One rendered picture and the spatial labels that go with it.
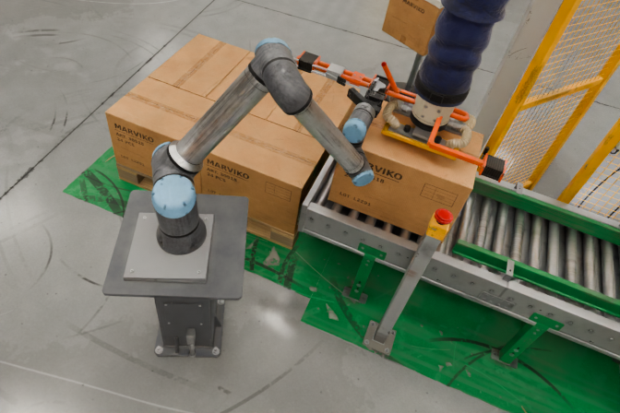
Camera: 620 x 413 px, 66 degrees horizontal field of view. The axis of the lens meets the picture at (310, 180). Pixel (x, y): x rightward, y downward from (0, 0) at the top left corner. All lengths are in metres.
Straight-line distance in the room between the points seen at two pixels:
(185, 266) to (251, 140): 1.04
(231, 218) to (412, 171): 0.81
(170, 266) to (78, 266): 1.10
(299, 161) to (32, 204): 1.62
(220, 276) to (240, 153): 0.91
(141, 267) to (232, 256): 0.34
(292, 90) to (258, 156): 1.13
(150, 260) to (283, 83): 0.85
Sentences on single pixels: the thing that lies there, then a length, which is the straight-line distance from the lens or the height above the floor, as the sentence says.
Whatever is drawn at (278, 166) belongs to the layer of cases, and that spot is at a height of 0.54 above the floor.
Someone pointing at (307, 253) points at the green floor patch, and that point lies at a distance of 2.89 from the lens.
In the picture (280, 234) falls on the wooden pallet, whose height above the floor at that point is 0.10.
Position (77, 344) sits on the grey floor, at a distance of 2.70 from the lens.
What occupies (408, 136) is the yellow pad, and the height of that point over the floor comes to 1.03.
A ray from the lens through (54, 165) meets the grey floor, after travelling 3.48.
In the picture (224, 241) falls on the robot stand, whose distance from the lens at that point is 1.99.
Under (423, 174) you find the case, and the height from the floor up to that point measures 0.93.
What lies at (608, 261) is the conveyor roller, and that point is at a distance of 2.85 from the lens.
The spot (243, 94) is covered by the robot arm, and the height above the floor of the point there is 1.36.
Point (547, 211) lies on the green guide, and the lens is 2.79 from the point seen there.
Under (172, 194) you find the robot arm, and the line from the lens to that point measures 1.75.
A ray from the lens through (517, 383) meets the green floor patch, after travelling 2.89.
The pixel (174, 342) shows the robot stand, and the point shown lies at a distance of 2.54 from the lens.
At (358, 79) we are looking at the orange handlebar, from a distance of 2.19.
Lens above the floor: 2.36
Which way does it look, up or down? 46 degrees down
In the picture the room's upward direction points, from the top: 11 degrees clockwise
